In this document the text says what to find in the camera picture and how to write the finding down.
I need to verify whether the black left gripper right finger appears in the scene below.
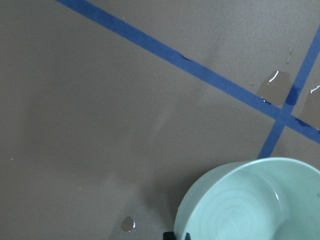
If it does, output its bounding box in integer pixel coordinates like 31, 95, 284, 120
184, 232, 191, 240

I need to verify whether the light green ceramic bowl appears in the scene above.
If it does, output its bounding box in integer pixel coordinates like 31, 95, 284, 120
173, 157, 320, 240

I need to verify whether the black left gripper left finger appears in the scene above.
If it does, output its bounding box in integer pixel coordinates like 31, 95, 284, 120
162, 231, 175, 240

